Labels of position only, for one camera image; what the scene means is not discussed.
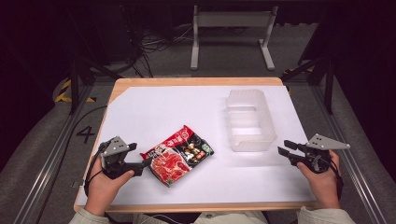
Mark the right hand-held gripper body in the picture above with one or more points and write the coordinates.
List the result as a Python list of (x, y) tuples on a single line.
[(317, 151)]

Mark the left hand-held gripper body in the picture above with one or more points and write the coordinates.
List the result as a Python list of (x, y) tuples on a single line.
[(115, 154)]

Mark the red snack packet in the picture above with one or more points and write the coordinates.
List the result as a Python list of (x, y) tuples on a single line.
[(178, 155)]

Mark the clear plastic container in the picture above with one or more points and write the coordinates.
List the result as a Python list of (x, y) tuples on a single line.
[(250, 121)]

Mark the person's right hand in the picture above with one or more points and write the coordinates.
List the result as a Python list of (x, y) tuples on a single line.
[(322, 183)]

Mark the person's left hand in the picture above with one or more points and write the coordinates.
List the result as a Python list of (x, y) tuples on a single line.
[(105, 186)]

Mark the white paper sheet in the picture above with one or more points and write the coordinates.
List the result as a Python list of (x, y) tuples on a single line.
[(193, 130)]

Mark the person's right sleeve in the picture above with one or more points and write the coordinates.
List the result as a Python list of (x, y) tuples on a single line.
[(325, 216)]

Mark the person's sleeve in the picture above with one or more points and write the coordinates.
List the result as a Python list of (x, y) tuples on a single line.
[(90, 218), (325, 216)]

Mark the person's left sleeve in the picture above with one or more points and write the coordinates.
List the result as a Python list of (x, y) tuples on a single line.
[(90, 218)]

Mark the black tripod stand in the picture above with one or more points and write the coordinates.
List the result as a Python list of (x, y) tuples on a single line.
[(322, 74), (81, 71)]

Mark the person's torso clothing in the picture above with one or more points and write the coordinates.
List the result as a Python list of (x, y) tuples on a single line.
[(202, 218)]

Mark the white metal stand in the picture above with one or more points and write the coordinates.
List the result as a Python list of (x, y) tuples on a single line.
[(233, 34)]

